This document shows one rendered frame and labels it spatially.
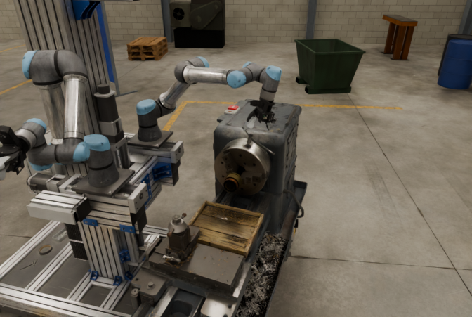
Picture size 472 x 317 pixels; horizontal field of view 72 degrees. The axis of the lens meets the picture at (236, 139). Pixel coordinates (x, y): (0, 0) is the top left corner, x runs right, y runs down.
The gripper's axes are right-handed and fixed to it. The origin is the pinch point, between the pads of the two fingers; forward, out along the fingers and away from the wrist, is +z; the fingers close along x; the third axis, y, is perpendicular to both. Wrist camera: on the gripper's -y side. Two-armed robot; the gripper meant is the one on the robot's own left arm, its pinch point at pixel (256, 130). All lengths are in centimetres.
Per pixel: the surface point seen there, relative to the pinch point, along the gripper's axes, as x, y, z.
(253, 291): -5, 45, 73
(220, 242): -24, 30, 47
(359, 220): 151, -14, 117
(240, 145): -3.5, -5.6, 13.0
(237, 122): 6.4, -30.7, 13.6
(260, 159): 4.1, 5.3, 15.6
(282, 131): 24.8, -8.6, 7.3
